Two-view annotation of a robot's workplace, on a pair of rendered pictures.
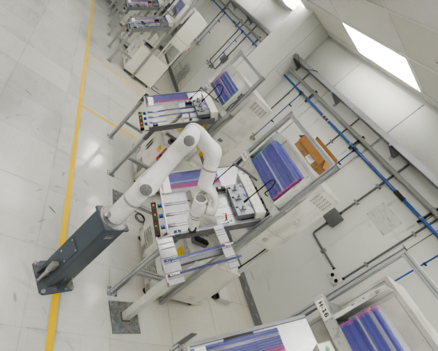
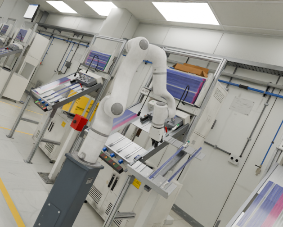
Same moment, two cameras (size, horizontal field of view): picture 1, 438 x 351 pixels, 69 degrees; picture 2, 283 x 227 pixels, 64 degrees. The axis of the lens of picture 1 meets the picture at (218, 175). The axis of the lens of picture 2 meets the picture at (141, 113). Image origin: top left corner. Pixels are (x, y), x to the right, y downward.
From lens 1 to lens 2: 0.97 m
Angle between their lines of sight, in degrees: 20
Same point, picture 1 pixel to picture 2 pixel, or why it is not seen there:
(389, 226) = (248, 108)
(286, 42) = (115, 32)
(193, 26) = (39, 44)
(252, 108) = not seen: hidden behind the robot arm
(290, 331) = (279, 177)
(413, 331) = not seen: outside the picture
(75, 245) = (56, 207)
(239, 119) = not seen: hidden behind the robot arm
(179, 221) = (130, 152)
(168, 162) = (127, 76)
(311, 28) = (127, 18)
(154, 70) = (18, 86)
